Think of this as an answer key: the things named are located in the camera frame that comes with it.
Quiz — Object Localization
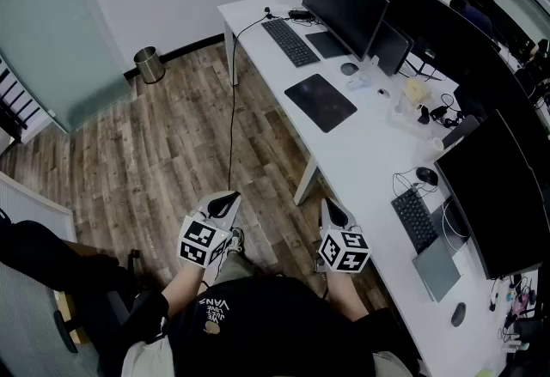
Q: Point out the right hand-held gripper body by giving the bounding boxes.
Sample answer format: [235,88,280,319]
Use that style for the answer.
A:
[315,224,372,274]

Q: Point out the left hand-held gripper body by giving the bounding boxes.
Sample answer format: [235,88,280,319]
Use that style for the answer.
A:
[177,206,236,271]

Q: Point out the person's right forearm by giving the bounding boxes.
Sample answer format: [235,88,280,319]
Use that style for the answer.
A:
[325,270,371,325]

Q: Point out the person's left forearm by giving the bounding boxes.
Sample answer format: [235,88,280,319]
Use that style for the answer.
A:
[160,262,208,321]

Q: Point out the black mouse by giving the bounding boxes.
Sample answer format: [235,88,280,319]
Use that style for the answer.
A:
[415,166,440,187]

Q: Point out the black mouse desk edge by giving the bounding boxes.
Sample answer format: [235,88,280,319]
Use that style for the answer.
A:
[450,301,468,328]

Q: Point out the person's grey sneaker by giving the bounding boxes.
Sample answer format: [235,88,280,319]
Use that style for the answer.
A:
[223,227,246,257]

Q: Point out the person's olive trouser leg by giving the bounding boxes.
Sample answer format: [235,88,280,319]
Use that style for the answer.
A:
[213,250,260,284]

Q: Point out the compact black keyboard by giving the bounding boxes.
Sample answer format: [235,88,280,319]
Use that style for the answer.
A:
[390,186,441,255]

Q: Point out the closed grey laptop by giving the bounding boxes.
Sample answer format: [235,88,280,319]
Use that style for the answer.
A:
[412,235,462,304]

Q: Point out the person's black shirt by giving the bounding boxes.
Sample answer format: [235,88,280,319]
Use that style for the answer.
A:
[132,274,414,377]

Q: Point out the clear plastic packaging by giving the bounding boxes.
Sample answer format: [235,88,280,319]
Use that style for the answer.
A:
[346,71,373,92]

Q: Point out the metal trash can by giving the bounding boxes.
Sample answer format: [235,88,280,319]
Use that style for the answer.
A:
[132,46,167,86]

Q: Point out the grey tablet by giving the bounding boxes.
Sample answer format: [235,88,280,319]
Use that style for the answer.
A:
[441,113,480,149]

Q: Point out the curved black monitor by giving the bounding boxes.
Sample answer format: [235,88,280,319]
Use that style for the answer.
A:
[433,109,550,281]

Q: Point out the black office chair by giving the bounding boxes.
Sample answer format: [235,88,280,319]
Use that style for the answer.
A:
[0,207,144,356]

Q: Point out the white cabinet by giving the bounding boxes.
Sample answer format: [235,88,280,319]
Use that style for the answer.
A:
[0,170,79,244]

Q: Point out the long black keyboard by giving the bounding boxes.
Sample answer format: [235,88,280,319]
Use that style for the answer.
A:
[260,18,322,69]

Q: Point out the dark standing laptop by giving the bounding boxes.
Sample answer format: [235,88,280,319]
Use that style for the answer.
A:
[368,20,416,77]

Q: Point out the row of black monitor backs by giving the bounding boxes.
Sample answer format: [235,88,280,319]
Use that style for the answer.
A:
[388,0,550,179]

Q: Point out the large black monitor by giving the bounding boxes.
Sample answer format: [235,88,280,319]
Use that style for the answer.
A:
[301,0,391,64]

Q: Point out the black rack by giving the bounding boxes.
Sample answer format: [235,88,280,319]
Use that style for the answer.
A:
[0,56,43,143]

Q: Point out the frosted glass partition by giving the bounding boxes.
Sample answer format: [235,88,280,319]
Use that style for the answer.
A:
[0,0,133,135]

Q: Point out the long black cable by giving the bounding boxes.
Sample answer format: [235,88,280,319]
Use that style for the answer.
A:
[226,5,277,192]

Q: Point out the white cable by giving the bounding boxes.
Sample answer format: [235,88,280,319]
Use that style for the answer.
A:
[441,198,461,248]

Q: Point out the black charger with cables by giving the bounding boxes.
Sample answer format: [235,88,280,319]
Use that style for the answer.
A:
[417,92,466,130]

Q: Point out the clutter of cables and gadgets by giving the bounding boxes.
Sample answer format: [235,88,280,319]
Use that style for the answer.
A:
[488,271,539,353]

